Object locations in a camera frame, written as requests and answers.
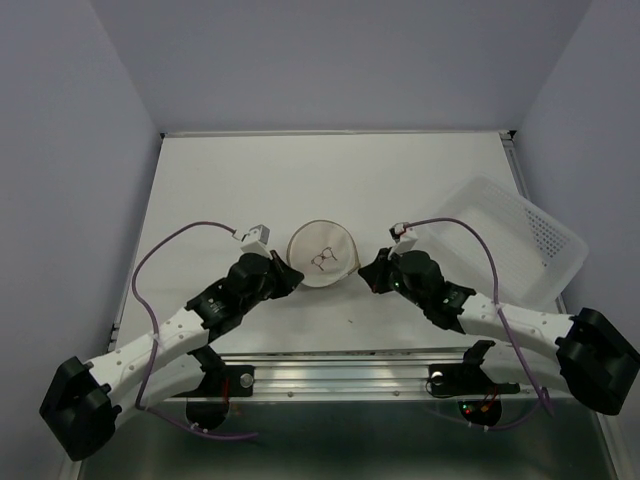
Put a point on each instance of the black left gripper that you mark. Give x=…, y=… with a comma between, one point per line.
x=286, y=277

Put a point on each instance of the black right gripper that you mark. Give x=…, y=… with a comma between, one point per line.
x=375, y=271

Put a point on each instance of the white mesh laundry bag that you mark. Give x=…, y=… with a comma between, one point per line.
x=324, y=251

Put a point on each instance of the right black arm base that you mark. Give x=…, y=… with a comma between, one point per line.
x=480, y=403

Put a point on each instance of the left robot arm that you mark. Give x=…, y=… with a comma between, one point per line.
x=87, y=401

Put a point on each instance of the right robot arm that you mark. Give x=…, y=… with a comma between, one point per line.
x=583, y=354

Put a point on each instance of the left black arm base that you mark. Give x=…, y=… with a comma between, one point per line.
x=208, y=404

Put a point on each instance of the white perforated plastic basket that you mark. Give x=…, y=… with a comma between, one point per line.
x=535, y=255

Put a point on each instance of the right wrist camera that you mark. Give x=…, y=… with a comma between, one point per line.
x=405, y=238

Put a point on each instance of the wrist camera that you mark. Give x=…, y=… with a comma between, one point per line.
x=405, y=238
x=254, y=240

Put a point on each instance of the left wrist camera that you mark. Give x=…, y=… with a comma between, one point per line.
x=254, y=240

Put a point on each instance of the aluminium mounting rail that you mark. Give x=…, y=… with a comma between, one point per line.
x=333, y=378

